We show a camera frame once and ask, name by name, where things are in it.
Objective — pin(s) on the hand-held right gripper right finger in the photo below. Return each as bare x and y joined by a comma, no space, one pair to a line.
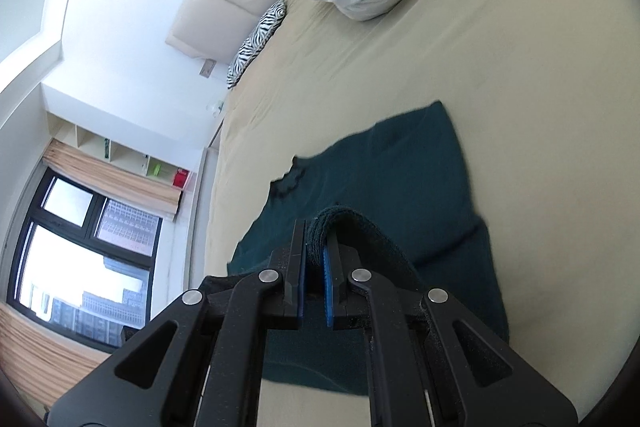
328,292

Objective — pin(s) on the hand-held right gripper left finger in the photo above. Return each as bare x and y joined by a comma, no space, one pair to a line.
299,292

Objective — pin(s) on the dark green sweater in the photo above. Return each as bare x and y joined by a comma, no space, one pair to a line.
400,167

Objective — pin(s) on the red box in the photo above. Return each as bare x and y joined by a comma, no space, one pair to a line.
181,178

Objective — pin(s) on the light green container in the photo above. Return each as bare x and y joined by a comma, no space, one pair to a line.
157,169

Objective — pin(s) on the beige curtain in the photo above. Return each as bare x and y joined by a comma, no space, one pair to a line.
110,177

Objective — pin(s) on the black framed window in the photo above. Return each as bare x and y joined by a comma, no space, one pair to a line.
75,267

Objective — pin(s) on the dark green books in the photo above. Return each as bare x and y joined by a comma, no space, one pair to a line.
106,148

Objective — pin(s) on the zebra print pillow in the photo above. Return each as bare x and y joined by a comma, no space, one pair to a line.
255,42

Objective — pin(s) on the beige bed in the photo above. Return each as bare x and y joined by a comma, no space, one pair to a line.
525,107

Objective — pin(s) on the cream wall shelf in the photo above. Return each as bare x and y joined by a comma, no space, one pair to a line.
125,147

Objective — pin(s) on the wall switch panel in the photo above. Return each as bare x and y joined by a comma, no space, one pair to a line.
208,68

